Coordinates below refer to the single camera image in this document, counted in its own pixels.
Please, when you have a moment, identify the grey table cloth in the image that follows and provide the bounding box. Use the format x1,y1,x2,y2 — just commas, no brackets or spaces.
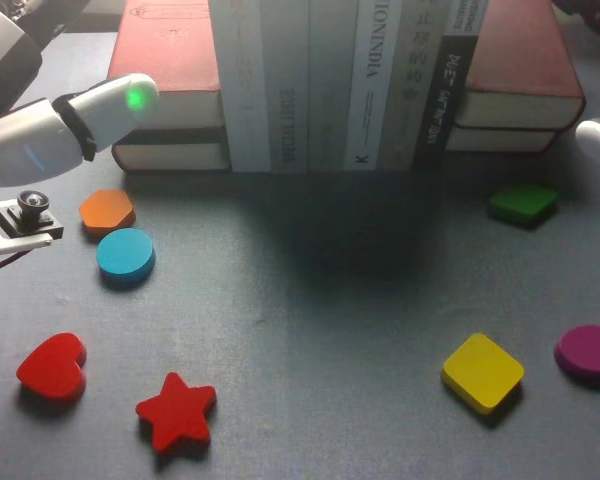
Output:
0,19,600,480

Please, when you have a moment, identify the grey special issue book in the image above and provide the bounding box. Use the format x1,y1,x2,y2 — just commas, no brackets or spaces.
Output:
259,0,312,175

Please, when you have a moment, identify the plain white spine book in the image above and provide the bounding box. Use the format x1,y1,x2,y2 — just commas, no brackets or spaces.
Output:
208,0,272,174

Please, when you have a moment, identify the red hardcover book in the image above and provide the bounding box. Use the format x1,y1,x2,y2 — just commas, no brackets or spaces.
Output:
452,0,587,132
443,124,572,155
111,127,232,174
107,0,226,131

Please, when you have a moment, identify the blue round wooden block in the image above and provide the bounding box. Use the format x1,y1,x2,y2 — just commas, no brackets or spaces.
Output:
96,228,157,288

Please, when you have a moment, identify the orange hexagon wooden block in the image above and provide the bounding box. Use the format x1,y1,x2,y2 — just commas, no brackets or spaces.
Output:
78,188,137,238

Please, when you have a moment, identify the grey book with Chinese title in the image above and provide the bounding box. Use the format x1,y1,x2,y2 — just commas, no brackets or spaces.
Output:
378,0,454,170

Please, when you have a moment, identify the black spine book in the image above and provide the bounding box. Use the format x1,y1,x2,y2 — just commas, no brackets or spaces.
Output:
412,0,489,170

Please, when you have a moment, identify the red star wooden block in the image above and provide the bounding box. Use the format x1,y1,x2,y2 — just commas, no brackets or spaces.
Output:
134,372,218,459

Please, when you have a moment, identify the yellow square wooden block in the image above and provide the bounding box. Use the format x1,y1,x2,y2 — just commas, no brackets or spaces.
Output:
440,333,526,417

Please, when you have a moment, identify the green diamond wooden block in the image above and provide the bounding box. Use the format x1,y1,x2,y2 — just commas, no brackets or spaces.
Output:
488,183,561,228

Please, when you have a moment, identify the red heart wooden block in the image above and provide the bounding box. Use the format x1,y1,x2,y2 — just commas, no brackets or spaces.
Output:
15,332,88,406

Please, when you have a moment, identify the purple oval wooden block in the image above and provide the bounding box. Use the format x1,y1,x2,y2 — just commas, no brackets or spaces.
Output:
553,324,600,389

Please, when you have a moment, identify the wrist camera on white bracket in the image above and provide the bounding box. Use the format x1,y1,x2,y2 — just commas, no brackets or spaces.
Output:
0,189,65,257

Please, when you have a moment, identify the thin black camera cable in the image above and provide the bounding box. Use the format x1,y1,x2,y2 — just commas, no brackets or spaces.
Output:
0,248,34,279

